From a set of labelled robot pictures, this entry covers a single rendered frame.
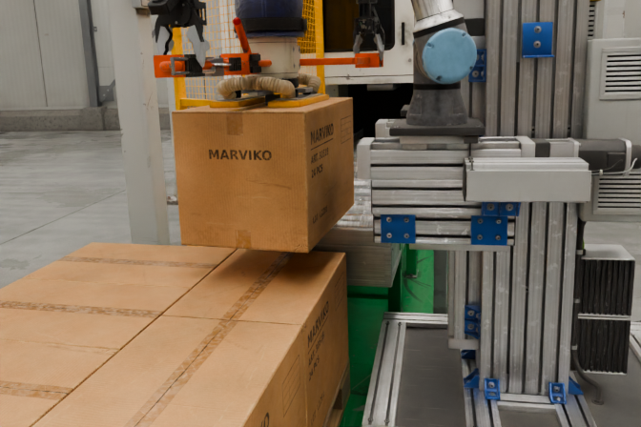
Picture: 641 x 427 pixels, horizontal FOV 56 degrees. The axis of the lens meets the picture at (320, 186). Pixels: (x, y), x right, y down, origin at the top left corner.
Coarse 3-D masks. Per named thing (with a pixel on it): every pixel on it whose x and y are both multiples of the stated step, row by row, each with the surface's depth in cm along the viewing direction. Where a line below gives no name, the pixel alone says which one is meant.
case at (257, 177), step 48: (192, 144) 174; (240, 144) 170; (288, 144) 167; (336, 144) 198; (192, 192) 178; (240, 192) 173; (288, 192) 169; (336, 192) 200; (192, 240) 181; (240, 240) 176; (288, 240) 172
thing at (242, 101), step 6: (240, 96) 192; (246, 96) 197; (252, 96) 197; (258, 96) 202; (264, 96) 204; (210, 102) 185; (216, 102) 184; (222, 102) 184; (228, 102) 183; (234, 102) 183; (240, 102) 184; (246, 102) 188; (252, 102) 192; (258, 102) 198
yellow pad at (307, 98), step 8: (296, 96) 187; (304, 96) 189; (312, 96) 195; (320, 96) 199; (328, 96) 208; (272, 104) 180; (280, 104) 179; (288, 104) 178; (296, 104) 178; (304, 104) 182
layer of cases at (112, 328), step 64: (64, 256) 217; (128, 256) 215; (192, 256) 212; (256, 256) 210; (320, 256) 208; (0, 320) 164; (64, 320) 162; (128, 320) 161; (192, 320) 160; (256, 320) 158; (320, 320) 175; (0, 384) 131; (64, 384) 130; (128, 384) 129; (192, 384) 128; (256, 384) 127; (320, 384) 176
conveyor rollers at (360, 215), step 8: (360, 184) 327; (368, 184) 326; (360, 192) 309; (368, 192) 308; (360, 200) 291; (368, 200) 290; (352, 208) 274; (360, 208) 274; (368, 208) 273; (344, 216) 258; (352, 216) 257; (360, 216) 257; (368, 216) 256; (336, 224) 249; (344, 224) 248; (352, 224) 248; (360, 224) 247; (368, 224) 246
